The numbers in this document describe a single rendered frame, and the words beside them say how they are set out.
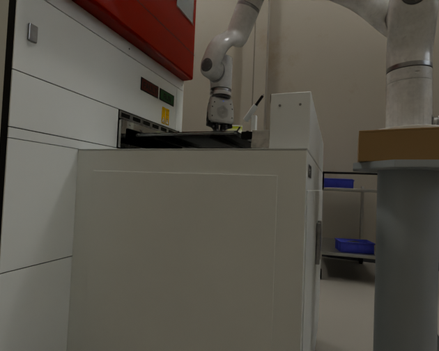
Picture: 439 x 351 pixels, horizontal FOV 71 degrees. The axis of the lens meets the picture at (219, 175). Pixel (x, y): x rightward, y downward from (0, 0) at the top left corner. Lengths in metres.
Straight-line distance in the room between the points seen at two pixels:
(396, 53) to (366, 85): 2.71
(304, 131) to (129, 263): 0.54
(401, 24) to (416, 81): 0.16
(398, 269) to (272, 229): 0.45
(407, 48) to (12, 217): 1.12
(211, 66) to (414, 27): 0.62
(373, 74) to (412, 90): 2.79
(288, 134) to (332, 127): 2.95
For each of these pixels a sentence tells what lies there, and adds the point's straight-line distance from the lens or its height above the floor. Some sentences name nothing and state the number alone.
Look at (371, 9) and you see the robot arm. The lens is 1.21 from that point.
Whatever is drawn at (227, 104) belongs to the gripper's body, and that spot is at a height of 1.04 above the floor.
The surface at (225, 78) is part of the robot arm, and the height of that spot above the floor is 1.14.
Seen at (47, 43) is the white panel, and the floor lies 1.07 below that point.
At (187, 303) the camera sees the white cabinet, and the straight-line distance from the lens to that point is 0.79.
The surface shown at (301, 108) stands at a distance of 0.76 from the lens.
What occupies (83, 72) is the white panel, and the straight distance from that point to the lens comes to 1.01.
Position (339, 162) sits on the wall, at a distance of 3.63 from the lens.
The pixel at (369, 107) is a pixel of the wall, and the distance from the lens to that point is 3.73.
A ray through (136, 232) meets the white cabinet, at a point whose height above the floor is 0.61.
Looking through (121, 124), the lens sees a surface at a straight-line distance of 1.09.
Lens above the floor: 0.73
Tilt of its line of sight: 2 degrees up
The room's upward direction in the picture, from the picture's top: 2 degrees clockwise
